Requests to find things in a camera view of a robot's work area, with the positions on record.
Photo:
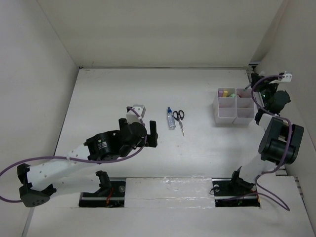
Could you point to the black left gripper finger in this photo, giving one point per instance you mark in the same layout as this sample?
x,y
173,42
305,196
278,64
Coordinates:
x,y
152,138
123,125

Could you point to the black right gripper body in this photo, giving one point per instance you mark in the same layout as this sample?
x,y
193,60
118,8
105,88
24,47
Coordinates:
x,y
266,88

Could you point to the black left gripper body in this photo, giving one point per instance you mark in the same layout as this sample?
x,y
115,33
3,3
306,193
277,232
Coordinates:
x,y
125,152

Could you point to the blue spray bottle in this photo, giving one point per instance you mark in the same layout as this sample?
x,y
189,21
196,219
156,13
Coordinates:
x,y
170,119

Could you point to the black handled scissors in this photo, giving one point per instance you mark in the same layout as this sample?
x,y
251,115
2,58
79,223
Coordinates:
x,y
179,116

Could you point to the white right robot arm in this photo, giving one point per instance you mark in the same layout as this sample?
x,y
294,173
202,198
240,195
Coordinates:
x,y
245,137

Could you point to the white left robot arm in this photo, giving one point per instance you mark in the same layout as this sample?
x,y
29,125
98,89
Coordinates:
x,y
53,178

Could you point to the white compartment organizer box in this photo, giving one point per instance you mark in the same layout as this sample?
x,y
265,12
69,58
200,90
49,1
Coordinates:
x,y
237,111

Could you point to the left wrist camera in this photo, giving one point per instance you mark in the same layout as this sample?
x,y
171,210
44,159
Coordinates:
x,y
135,113

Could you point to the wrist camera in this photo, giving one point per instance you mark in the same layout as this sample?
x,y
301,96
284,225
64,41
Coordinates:
x,y
285,77
135,113

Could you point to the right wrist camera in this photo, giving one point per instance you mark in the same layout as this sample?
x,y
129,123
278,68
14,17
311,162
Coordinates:
x,y
285,77

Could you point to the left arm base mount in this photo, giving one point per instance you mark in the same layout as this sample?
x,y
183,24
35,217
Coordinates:
x,y
110,194

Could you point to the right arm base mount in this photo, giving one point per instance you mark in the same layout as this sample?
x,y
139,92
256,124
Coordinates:
x,y
234,192

